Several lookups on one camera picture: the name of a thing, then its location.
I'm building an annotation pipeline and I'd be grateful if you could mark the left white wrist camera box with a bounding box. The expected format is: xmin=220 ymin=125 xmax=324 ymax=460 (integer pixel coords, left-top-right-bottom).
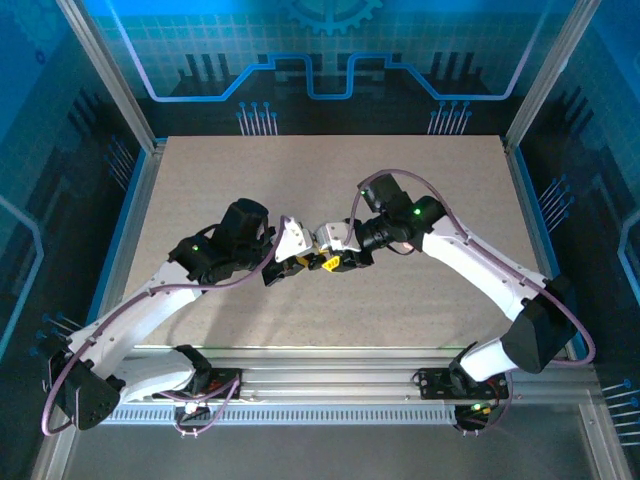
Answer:
xmin=273 ymin=217 xmax=317 ymax=262

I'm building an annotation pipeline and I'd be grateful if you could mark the blue table edge strip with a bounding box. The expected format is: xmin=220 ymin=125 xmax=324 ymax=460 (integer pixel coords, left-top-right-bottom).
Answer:
xmin=74 ymin=137 xmax=157 ymax=364
xmin=509 ymin=142 xmax=591 ymax=364

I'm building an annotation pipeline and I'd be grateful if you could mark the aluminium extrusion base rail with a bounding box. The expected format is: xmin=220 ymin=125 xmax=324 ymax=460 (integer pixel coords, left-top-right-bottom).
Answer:
xmin=64 ymin=347 xmax=604 ymax=396

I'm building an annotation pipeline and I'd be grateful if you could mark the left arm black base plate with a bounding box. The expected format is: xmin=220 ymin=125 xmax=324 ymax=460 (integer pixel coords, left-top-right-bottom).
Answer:
xmin=152 ymin=367 xmax=246 ymax=401

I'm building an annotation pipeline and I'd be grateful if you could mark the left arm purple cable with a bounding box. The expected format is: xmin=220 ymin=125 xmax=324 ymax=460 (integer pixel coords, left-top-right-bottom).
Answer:
xmin=40 ymin=214 xmax=289 ymax=439

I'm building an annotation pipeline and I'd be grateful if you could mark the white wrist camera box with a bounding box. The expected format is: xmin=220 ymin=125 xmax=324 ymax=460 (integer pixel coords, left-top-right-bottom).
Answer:
xmin=313 ymin=221 xmax=362 ymax=255
xmin=273 ymin=217 xmax=317 ymax=262

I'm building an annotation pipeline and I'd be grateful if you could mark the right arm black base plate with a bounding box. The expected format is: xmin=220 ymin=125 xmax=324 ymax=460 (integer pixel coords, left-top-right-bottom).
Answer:
xmin=417 ymin=367 xmax=511 ymax=401

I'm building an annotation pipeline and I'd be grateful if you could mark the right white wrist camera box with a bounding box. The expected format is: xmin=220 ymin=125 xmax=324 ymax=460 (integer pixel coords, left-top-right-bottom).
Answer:
xmin=313 ymin=221 xmax=362 ymax=255

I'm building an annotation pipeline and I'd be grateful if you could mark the aluminium frame post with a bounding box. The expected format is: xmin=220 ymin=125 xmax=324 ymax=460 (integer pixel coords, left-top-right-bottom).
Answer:
xmin=53 ymin=0 xmax=169 ymax=151
xmin=502 ymin=0 xmax=604 ymax=151

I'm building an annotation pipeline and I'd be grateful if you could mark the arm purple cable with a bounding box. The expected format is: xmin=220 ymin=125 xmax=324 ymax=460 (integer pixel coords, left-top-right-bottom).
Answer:
xmin=347 ymin=168 xmax=597 ymax=437
xmin=40 ymin=214 xmax=289 ymax=439

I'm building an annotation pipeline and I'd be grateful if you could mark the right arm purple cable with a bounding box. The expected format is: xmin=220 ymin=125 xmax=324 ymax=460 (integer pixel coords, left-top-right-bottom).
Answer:
xmin=347 ymin=168 xmax=597 ymax=437

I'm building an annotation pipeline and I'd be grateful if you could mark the grey slotted cable duct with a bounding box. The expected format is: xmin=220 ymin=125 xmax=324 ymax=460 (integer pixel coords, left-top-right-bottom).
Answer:
xmin=112 ymin=405 xmax=461 ymax=427

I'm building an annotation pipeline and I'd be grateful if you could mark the aluminium table side rail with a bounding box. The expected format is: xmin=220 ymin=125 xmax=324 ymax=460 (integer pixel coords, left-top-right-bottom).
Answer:
xmin=94 ymin=139 xmax=169 ymax=364
xmin=501 ymin=137 xmax=576 ymax=361

